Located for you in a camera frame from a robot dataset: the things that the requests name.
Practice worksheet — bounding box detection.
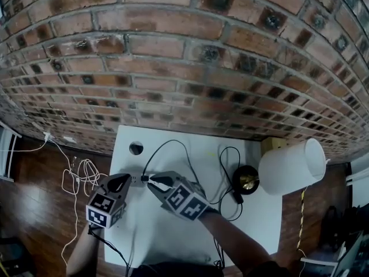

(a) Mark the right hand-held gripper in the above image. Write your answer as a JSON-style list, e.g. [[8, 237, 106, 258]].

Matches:
[[147, 171, 211, 222]]

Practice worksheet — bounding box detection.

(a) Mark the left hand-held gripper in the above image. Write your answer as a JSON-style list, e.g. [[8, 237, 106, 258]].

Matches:
[[85, 173, 132, 230]]

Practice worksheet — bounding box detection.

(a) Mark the white power strip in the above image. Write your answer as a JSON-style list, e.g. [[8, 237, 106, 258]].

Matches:
[[126, 174, 151, 189]]

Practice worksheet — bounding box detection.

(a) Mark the black lamp cord with plug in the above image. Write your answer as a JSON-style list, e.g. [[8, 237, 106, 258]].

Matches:
[[141, 139, 244, 222]]

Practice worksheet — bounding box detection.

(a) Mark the white shade table lamp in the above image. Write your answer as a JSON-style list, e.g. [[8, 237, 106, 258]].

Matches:
[[232, 137, 328, 196]]

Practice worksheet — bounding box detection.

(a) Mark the person's left forearm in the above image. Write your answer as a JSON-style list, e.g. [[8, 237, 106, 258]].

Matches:
[[66, 223, 105, 277]]

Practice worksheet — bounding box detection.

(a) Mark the person's right forearm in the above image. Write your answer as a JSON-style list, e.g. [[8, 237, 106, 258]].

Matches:
[[198, 209, 289, 277]]

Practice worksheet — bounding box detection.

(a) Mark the person's black clothing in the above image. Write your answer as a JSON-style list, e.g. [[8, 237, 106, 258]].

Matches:
[[134, 261, 289, 277]]

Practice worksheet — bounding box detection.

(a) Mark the tan cardboard box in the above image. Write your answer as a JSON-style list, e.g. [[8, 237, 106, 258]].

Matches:
[[260, 137, 287, 159]]

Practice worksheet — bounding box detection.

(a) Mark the black equipment pile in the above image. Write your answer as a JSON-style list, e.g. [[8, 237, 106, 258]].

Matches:
[[299, 205, 369, 277]]

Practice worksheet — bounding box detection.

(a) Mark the white panel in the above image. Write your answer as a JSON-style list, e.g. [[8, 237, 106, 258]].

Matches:
[[345, 154, 369, 209]]

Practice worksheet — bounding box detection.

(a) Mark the tangled white cable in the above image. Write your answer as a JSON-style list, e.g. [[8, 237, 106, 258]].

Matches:
[[0, 138, 110, 267]]

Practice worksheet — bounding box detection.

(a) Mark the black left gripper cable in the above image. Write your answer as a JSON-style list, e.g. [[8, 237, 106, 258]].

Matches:
[[88, 228, 131, 275]]

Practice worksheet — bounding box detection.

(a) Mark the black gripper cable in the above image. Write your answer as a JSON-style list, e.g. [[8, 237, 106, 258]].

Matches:
[[212, 237, 226, 269], [88, 228, 131, 275]]

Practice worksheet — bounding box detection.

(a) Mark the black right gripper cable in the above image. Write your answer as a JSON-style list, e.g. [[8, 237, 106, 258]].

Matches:
[[212, 237, 226, 269]]

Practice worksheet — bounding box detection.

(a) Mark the white furniture frame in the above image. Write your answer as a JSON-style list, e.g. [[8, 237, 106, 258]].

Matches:
[[0, 125, 22, 182]]

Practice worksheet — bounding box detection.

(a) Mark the yellow and black braided cable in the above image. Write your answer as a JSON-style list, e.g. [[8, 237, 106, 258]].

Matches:
[[296, 184, 307, 277]]

